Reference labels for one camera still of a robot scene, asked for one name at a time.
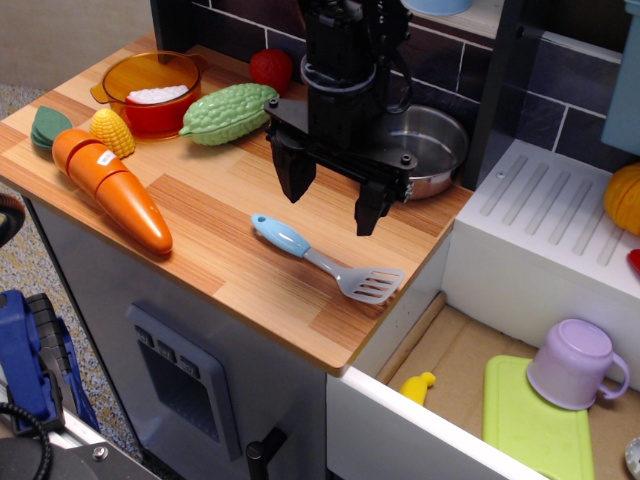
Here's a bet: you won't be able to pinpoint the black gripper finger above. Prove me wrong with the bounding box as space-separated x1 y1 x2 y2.
271 133 316 203
354 180 395 236

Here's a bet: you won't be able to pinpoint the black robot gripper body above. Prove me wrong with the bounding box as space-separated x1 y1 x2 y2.
264 63 417 202

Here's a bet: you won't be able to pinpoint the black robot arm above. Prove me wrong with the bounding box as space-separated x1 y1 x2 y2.
264 1 417 236

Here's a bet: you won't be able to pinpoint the silver metal pan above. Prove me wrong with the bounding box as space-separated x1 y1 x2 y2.
385 105 469 200

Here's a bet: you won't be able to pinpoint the blue grey toy spatula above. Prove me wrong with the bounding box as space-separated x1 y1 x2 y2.
251 214 405 305

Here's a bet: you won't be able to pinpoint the green toy bitter gourd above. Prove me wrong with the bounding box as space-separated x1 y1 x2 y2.
179 83 280 146

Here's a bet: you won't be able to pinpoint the red toy strawberry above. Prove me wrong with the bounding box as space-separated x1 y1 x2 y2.
249 49 293 95

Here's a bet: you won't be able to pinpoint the light blue bowl on shelf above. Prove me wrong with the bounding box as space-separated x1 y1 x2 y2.
402 0 472 16

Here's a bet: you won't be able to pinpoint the orange transparent pot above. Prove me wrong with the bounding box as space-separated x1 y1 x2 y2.
91 51 210 139

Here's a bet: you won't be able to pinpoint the red white toy food slice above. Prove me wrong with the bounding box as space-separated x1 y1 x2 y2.
125 85 189 105

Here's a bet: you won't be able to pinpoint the white drainer board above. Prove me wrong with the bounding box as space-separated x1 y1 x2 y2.
453 138 640 301

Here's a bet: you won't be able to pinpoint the yellow toy piece in sink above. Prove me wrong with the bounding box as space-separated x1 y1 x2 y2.
399 372 436 406

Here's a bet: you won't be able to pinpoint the yellow toy corn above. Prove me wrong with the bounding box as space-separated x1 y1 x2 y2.
89 109 136 158

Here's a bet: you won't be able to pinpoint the orange toy carrot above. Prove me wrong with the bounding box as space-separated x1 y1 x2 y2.
52 129 173 255

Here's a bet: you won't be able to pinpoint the orange toy pumpkin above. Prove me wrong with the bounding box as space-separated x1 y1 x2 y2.
604 163 640 236

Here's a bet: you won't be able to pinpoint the green carrot leaves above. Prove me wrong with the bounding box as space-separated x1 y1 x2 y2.
30 105 72 150

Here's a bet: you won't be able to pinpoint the grey toy oven door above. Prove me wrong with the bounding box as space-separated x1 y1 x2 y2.
126 304 240 462

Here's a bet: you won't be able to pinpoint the teal box at right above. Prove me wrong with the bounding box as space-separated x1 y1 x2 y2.
601 1 639 156

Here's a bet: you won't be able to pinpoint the purple plastic cup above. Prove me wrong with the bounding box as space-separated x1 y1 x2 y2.
526 319 630 410

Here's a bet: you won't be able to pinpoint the red toy piece right edge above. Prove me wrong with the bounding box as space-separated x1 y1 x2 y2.
627 249 640 274

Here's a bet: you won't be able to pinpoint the lime green cutting board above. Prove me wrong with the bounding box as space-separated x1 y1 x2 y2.
482 355 595 479

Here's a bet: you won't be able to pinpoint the blue clamp tool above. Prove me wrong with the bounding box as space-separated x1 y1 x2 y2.
1 290 100 431

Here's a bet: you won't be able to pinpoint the black oven door handle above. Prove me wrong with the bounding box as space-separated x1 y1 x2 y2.
245 427 287 480

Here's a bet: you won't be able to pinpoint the black cable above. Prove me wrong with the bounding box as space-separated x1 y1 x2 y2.
0 401 54 480

